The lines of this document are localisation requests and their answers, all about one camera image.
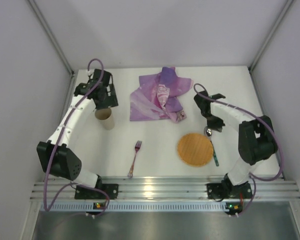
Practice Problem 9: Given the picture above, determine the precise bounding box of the beige paper cup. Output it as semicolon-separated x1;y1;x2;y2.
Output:
94;108;115;130

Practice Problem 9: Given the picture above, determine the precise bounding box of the green handled metal spoon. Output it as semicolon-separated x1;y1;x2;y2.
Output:
203;126;220;168

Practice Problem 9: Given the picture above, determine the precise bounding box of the round woven wicker plate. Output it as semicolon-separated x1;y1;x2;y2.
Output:
177;133;214;167

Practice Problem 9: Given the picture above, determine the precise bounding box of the purple printed cloth placemat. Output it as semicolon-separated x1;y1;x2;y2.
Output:
129;67;194;123

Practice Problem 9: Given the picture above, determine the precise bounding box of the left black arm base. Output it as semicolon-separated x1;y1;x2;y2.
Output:
74;183;119;200

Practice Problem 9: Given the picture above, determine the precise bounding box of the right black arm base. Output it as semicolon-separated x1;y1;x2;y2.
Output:
206;175;253;202

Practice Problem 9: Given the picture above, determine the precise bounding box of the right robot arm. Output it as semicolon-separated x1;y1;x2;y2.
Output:
193;90;278;197

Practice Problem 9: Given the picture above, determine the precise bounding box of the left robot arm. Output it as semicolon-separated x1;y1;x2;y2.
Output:
36;69;119;189

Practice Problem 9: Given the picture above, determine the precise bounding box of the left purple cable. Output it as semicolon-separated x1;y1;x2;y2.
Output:
42;58;105;212

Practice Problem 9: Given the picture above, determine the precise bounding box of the purple cable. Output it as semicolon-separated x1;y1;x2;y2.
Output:
193;83;285;181
42;58;105;212

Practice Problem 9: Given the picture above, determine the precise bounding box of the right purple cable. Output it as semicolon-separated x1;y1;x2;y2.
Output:
193;83;285;181

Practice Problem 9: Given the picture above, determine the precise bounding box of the pink handled fork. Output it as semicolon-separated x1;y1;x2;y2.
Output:
127;140;142;179

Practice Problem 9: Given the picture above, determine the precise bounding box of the aluminium mounting rail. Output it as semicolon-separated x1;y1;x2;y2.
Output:
29;176;300;201

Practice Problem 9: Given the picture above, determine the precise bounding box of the perforated cable duct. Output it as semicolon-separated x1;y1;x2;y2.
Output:
50;201;240;213

